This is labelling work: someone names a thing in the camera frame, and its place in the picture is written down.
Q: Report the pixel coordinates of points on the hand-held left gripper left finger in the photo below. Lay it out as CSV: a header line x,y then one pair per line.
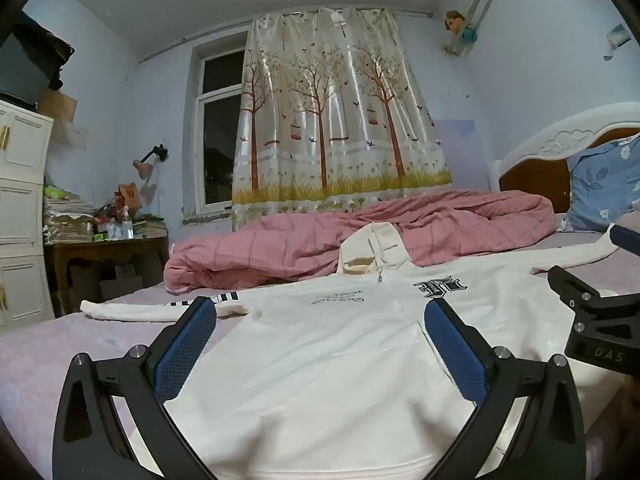
x,y
185,355

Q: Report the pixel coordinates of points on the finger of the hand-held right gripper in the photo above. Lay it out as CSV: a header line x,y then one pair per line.
x,y
570,287
625,237

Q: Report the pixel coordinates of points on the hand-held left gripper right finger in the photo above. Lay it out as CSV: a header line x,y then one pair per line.
x,y
457,355

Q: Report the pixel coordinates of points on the white printed hoodie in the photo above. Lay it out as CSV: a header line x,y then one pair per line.
x,y
325,360

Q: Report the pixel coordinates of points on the blue floral pillow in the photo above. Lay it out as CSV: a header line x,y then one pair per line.
x,y
605,180

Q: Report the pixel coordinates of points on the white wooden bed headboard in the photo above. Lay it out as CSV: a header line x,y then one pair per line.
x,y
575,132

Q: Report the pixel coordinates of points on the stack of books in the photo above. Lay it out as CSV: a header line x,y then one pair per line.
x,y
150,227

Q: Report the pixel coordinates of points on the dark wooden table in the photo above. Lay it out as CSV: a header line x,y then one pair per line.
x,y
100,247

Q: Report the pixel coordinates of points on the clear plastic bottle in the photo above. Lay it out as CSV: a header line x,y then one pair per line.
x,y
127,227

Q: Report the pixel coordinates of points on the bed with pink sheet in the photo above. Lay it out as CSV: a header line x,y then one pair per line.
x,y
40,360

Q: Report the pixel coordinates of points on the pink checked blanket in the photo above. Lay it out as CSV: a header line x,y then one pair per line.
x,y
300,245

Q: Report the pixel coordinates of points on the stack of papers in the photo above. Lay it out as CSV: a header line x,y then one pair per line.
x,y
65,220

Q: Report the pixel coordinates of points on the pink clamp desk lamp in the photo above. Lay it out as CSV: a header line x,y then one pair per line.
x,y
142,167

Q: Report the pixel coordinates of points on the white framed window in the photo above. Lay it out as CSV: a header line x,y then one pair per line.
x,y
217,135

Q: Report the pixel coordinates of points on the white drawer cabinet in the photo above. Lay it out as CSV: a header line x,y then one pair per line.
x,y
25,160

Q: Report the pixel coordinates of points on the hanging plush toy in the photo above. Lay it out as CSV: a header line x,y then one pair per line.
x,y
457,27

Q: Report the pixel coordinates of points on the tree print curtain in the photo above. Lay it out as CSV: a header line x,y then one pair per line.
x,y
325,110

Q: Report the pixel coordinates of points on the brown cardboard box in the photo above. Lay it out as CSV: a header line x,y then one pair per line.
x,y
57,106

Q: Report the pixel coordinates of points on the dark storage bag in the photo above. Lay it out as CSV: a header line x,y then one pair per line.
x,y
30,60

